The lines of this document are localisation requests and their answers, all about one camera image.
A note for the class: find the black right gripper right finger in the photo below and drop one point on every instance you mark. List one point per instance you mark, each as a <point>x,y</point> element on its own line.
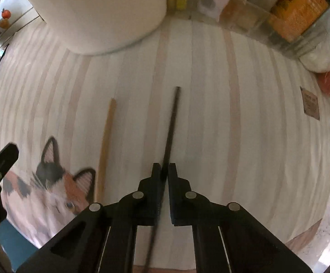
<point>188,208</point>

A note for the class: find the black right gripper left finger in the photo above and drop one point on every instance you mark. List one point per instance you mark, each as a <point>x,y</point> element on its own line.
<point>139,208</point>

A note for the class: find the black thin chopstick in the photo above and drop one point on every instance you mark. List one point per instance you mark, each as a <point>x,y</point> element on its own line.
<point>163,178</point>

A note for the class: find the light wooden chopstick right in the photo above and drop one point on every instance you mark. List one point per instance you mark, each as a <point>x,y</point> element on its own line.
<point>104,153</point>

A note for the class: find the brown label on mat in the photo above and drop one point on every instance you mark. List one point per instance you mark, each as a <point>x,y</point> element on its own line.
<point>310,104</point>

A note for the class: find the white utensil holder wooden insert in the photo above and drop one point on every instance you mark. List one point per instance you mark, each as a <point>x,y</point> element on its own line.
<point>92,27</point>

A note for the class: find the clear plastic storage bin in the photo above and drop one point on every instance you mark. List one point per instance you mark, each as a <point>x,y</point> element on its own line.
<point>250,20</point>

